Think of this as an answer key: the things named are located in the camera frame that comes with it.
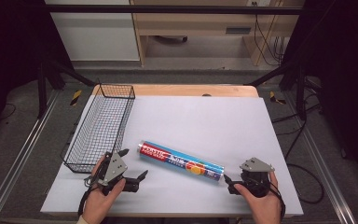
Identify thin black floor cable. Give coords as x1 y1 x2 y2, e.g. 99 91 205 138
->
0 102 17 123

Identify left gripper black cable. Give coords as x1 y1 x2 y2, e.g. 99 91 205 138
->
76 175 104 217

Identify hanging black cables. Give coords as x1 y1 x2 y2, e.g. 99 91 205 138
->
253 2 286 67

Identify black horizontal frame bar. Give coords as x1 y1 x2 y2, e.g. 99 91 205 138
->
42 4 306 15

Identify light wooden desk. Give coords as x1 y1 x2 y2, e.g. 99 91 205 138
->
129 0 306 67

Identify black metal stand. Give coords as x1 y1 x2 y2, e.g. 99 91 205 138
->
36 58 97 119
247 61 310 121

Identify blue and red wrap roll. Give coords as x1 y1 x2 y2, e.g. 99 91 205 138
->
136 140 226 184

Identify person's left hand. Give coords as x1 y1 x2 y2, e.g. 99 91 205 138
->
81 155 127 224

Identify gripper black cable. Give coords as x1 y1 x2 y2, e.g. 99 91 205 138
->
76 175 104 217
268 181 287 219

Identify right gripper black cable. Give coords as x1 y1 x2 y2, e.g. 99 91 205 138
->
268 181 287 219

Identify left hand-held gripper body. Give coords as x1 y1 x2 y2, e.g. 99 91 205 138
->
91 150 141 196

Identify white cabinet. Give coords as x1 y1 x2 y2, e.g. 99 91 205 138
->
44 0 141 62

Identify wooden table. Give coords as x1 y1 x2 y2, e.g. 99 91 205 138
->
91 83 260 98

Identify white table mat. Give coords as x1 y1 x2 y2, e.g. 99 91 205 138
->
40 94 304 217

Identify person's right hand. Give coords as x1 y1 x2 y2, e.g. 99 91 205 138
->
233 172 282 224

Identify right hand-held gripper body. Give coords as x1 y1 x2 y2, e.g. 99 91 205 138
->
228 157 276 199

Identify black wire basket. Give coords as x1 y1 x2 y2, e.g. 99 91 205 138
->
61 82 137 175

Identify aluminium floor rail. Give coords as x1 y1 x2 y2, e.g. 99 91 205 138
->
0 89 61 224
282 91 358 224

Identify black curtain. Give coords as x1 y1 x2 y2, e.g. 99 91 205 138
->
281 0 358 185
0 0 76 147

